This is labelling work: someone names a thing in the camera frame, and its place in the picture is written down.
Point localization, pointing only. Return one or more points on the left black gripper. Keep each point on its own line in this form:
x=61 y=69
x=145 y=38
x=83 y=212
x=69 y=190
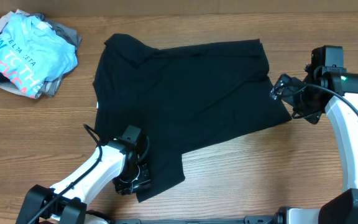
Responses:
x=145 y=179

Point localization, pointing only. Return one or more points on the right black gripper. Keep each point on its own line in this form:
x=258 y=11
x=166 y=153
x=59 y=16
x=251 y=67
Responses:
x=312 y=114

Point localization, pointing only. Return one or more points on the black t-shirt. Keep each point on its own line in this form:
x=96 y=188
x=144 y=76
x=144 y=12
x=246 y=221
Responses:
x=183 y=98

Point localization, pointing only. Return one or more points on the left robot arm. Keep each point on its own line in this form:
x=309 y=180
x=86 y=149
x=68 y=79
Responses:
x=121 y=161

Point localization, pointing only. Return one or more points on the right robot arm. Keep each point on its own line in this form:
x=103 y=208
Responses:
x=327 y=89

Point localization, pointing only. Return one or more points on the grey folded garment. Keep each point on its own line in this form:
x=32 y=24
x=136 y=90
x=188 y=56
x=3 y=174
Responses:
x=69 y=35

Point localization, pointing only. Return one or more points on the light blue printed t-shirt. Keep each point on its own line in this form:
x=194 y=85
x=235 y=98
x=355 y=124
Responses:
x=31 y=53

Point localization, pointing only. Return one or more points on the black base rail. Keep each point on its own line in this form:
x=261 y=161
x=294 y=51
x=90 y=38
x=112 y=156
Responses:
x=263 y=219

